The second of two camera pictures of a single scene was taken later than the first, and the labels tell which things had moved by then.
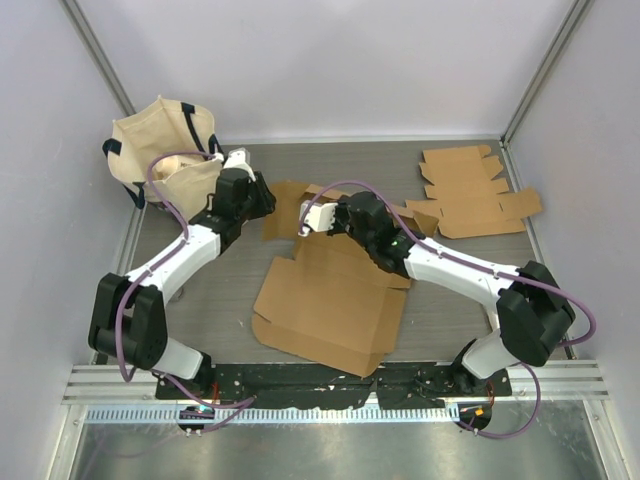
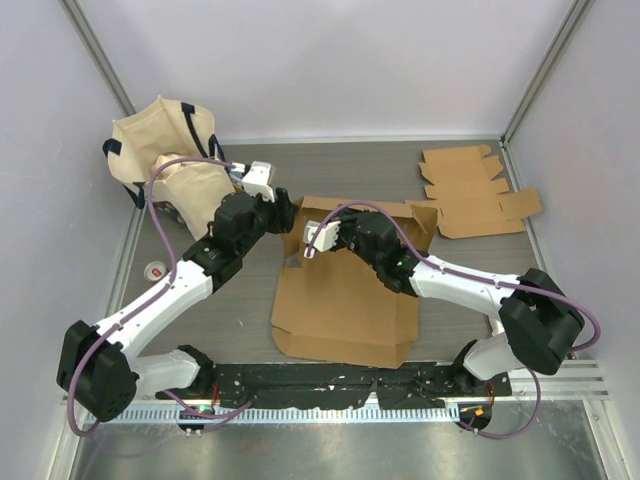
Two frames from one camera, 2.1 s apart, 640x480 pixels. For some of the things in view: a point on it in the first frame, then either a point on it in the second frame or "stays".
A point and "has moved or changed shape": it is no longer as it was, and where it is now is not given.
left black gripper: [265, 198] -> [283, 211]
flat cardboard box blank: [465, 199] stays
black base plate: [272, 385] stays
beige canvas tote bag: [154, 130] stays
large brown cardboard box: [331, 305] has moved or changed shape
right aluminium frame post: [577, 13] stays
